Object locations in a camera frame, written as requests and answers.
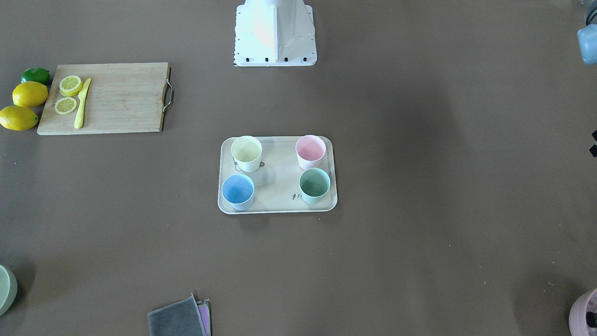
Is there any grey folded cloth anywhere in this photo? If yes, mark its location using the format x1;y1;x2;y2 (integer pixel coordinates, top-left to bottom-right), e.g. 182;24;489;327
147;295;204;336

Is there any lower lemon half slice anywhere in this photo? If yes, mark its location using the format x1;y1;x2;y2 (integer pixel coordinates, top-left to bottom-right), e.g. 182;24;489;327
54;97;78;115

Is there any lemon half slice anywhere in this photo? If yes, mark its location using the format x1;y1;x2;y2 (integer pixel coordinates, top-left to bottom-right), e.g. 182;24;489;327
54;97;78;115
58;75;83;97

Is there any purple folded cloth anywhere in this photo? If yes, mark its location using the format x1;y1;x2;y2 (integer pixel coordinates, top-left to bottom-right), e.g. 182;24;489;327
196;298;212;336

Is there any pink plastic cup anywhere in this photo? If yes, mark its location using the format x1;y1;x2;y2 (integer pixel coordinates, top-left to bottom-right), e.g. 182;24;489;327
296;135;327;170

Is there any upper lemon half slice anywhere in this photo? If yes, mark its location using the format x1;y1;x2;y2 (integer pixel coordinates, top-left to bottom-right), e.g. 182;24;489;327
58;75;83;97

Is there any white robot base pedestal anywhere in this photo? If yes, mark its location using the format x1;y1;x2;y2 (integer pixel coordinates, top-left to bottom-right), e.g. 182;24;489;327
233;0;318;67

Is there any wooden cutting board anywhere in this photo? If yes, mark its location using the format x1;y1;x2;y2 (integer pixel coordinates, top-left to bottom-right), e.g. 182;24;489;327
37;63;173;135

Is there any pink bowl with ice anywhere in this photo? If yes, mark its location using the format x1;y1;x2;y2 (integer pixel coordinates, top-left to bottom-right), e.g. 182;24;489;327
569;289;597;336

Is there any green lime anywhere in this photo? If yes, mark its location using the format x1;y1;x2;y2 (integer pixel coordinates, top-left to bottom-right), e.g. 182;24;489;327
21;67;50;85

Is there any yellow plastic knife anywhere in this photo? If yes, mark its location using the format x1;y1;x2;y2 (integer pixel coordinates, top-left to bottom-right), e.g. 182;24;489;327
73;78;92;129

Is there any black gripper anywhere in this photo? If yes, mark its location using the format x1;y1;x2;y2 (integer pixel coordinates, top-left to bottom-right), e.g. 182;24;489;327
589;130;597;158

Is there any whole lemon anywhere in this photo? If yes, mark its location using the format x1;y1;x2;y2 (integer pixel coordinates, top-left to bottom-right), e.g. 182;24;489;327
0;105;39;131
12;81;49;108

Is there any pale yellow plastic cup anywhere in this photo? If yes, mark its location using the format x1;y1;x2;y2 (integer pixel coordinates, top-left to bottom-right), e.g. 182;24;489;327
231;135;263;173

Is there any mint green plastic cup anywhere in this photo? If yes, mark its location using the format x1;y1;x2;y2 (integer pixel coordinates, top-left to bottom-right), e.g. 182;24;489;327
299;168;331;204

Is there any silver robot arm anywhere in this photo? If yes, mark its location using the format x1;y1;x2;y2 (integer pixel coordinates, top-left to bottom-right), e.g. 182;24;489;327
576;0;597;65

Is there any green bowl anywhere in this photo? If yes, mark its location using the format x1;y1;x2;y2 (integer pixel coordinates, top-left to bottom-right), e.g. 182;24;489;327
0;265;18;315

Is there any lower whole lemon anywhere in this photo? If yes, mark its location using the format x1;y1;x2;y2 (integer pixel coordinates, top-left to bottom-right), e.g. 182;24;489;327
0;105;39;131

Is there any upper whole lemon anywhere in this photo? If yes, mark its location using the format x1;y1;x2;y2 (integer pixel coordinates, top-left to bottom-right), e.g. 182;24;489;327
12;81;49;108

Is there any light blue plastic cup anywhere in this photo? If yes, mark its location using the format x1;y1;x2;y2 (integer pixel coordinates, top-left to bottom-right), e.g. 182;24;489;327
221;174;255;211

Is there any beige rabbit print tray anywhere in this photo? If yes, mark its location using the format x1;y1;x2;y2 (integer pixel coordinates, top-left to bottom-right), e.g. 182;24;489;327
218;136;338;215

